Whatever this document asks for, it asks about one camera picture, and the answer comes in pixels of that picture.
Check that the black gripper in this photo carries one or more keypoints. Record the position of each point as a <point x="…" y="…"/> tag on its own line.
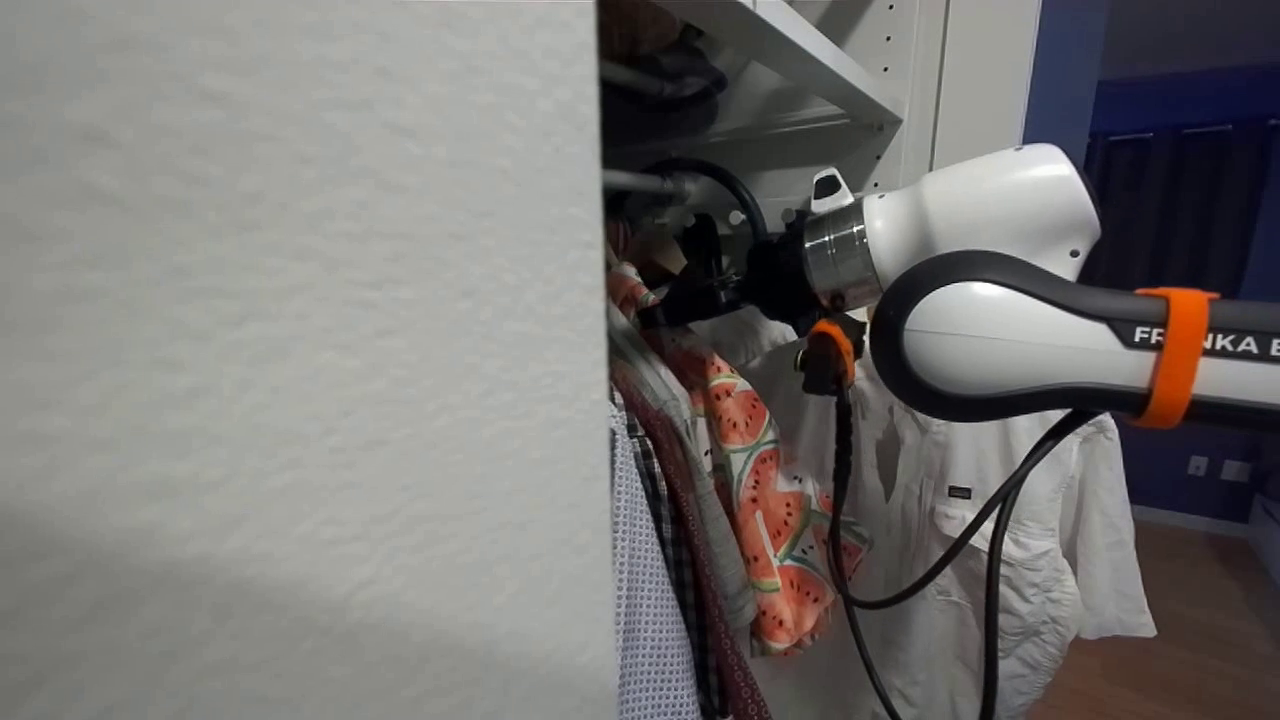
<point x="742" y="272"/>

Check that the orange watermelon print shirt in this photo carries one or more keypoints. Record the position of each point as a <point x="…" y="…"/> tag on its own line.
<point x="764" y="505"/>

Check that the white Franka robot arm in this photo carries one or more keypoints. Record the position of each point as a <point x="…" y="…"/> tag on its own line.
<point x="1001" y="332"/>

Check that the grey closet rod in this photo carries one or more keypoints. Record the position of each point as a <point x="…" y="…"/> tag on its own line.
<point x="640" y="182"/>

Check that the light grey shirt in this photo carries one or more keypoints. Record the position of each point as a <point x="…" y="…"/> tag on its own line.
<point x="653" y="403"/>

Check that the dark folded clothes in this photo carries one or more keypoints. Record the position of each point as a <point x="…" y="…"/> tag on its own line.
<point x="653" y="67"/>

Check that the white closet shelf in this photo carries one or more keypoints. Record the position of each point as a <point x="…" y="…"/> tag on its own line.
<point x="802" y="55"/>

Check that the dark red shirt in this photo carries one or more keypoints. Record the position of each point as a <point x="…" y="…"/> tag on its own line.
<point x="704" y="602"/>

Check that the checked shirt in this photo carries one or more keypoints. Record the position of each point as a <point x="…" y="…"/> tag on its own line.
<point x="653" y="626"/>

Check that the dark window curtain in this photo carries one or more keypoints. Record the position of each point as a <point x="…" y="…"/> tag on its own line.
<point x="1175" y="203"/>

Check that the white wardrobe frame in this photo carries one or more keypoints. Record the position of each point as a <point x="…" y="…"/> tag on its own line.
<point x="982" y="67"/>

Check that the white wall outlet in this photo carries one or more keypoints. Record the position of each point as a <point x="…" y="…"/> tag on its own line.
<point x="1236" y="471"/>
<point x="1198" y="467"/>

